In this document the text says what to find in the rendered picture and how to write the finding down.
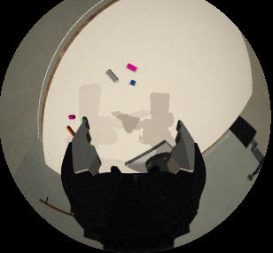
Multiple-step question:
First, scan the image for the small magenta block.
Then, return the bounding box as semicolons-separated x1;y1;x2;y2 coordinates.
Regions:
127;63;137;71
68;115;75;120

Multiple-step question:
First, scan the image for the orange rod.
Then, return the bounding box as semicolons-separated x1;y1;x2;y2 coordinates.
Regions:
66;125;75;136

